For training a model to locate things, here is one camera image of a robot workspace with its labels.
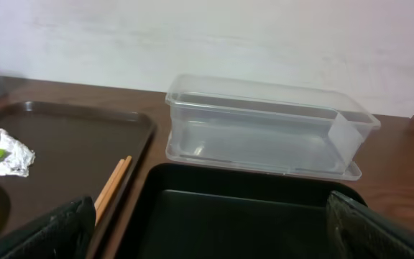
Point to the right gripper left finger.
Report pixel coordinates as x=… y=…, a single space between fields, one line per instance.
x=65 y=232

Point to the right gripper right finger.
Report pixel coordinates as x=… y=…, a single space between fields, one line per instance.
x=355 y=231

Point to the wooden chopstick left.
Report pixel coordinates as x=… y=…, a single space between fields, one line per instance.
x=108 y=184

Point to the crumpled white tissue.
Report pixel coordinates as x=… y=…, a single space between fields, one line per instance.
x=18 y=156

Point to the brown serving tray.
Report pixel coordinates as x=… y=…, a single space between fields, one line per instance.
x=76 y=150

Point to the black tray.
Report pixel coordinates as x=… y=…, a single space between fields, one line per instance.
x=186 y=211

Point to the clear plastic container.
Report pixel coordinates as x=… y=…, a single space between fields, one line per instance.
x=266 y=127

